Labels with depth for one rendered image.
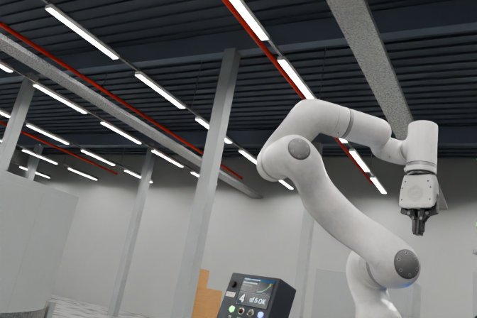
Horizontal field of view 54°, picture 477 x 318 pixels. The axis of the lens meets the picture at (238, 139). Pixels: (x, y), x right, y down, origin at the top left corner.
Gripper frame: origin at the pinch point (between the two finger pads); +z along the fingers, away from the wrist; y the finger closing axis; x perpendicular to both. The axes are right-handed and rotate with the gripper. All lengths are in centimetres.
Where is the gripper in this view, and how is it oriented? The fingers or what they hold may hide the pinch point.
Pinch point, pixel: (418, 228)
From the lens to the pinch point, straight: 142.7
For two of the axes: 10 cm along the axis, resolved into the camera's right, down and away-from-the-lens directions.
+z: -1.7, 9.3, -3.2
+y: 7.0, -1.1, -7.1
